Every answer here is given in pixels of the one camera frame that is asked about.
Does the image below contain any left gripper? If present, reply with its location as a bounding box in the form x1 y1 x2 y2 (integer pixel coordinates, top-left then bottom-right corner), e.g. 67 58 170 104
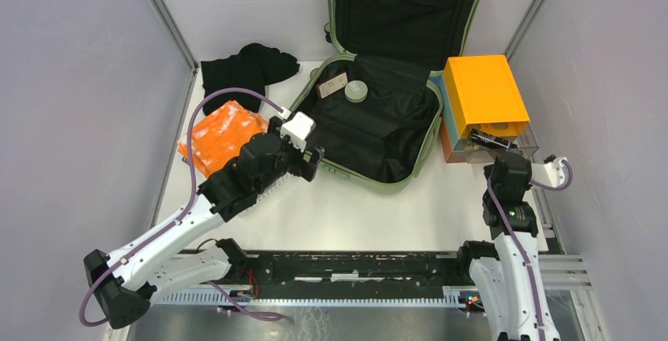
255 117 324 195

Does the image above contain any green hard-shell suitcase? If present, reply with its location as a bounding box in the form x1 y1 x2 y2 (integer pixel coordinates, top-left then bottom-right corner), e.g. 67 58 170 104
291 0 479 193

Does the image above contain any round pale green jar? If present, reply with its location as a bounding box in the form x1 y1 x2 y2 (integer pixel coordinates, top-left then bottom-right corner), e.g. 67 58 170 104
343 80 369 103

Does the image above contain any orange white garment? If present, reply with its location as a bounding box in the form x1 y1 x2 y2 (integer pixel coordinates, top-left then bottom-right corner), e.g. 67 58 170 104
191 100 268 177

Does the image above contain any black cosmetic bottle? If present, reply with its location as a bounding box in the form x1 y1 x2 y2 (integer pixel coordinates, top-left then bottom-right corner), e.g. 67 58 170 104
469 130 518 151

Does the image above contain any orange blue box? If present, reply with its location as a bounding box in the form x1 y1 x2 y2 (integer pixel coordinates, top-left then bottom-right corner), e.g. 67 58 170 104
439 54 538 164

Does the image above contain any white plastic basket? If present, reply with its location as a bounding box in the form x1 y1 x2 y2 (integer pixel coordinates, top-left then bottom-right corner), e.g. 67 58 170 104
238 174 292 218

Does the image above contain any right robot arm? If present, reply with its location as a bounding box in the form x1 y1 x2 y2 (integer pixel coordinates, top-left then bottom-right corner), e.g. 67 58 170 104
455 152 562 340

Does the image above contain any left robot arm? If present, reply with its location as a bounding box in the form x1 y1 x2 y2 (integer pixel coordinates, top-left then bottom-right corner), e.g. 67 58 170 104
80 133 325 329

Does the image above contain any black cloth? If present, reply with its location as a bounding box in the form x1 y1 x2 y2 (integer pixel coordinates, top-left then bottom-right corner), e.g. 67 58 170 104
200 43 300 96

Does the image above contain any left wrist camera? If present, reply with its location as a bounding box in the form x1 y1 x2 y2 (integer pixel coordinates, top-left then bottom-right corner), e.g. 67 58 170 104
280 112 315 152

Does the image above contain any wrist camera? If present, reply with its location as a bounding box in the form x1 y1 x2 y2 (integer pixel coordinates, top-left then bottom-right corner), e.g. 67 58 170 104
529 157 568 191
280 112 315 152

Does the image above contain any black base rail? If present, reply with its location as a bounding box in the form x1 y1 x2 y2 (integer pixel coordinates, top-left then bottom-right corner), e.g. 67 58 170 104
120 248 591 311

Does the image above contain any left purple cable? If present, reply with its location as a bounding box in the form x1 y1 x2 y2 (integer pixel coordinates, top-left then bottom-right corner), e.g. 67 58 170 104
78 87 293 328

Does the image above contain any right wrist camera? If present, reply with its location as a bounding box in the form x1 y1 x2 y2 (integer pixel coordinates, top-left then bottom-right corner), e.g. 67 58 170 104
529 157 568 191

